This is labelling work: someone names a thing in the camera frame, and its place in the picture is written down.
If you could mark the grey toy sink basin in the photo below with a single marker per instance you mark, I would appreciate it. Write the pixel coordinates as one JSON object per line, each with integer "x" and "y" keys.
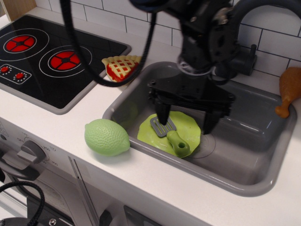
{"x": 244, "y": 152}

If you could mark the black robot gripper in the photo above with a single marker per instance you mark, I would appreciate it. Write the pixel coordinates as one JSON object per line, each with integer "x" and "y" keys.
{"x": 198, "y": 93}

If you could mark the light green plastic plate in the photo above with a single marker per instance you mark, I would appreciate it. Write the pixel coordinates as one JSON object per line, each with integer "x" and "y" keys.
{"x": 186, "y": 127}

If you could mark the wooden side panel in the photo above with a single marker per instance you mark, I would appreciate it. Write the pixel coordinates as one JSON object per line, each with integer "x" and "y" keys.
{"x": 14, "y": 9}

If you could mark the grey oven knob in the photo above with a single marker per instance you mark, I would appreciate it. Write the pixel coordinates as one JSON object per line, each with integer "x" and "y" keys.
{"x": 31, "y": 152}

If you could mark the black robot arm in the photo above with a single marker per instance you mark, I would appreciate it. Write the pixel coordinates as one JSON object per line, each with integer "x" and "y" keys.
{"x": 208, "y": 41}

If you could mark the brown toy chicken drumstick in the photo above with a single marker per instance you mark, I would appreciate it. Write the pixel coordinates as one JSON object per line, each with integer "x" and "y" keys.
{"x": 290, "y": 90}

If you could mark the grey green toy spatula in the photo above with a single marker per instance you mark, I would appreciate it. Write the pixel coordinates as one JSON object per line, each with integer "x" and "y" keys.
{"x": 180, "y": 147}

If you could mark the black toy stove top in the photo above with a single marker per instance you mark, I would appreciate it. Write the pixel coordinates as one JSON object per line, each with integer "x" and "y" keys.
{"x": 38, "y": 64}

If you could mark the toy cherry pie slice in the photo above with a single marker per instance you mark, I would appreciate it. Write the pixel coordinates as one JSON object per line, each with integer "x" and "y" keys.
{"x": 118, "y": 68}

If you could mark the dark grey sink faucet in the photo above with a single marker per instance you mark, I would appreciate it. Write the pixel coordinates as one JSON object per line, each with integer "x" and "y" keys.
{"x": 243, "y": 62}

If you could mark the grey oven door handle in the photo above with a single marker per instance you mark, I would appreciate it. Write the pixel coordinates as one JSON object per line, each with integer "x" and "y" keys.
{"x": 27, "y": 174}

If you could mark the green toy lemon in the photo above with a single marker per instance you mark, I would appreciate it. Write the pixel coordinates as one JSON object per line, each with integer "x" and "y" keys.
{"x": 106, "y": 137}

